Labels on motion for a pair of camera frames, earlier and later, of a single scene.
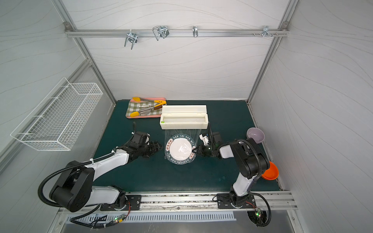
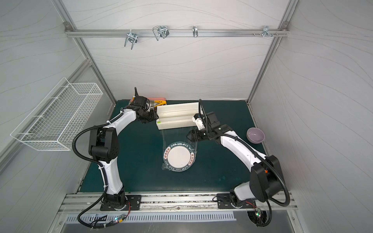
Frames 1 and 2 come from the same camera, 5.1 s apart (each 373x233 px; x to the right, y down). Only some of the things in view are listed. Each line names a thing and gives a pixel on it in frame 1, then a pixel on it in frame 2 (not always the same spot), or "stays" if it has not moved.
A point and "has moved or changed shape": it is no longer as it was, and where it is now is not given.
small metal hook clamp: x=194 y=30 stays
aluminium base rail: x=190 y=203 stays
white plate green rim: x=178 y=149 has moved or changed shape
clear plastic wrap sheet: x=179 y=144 has moved or changed shape
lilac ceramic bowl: x=256 y=134 stays
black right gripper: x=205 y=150 -> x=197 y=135
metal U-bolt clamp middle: x=162 y=31 stays
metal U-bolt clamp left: x=131 y=37 stays
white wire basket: x=57 y=122 stays
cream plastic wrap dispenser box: x=181 y=117 has moved or changed shape
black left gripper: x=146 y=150 -> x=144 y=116
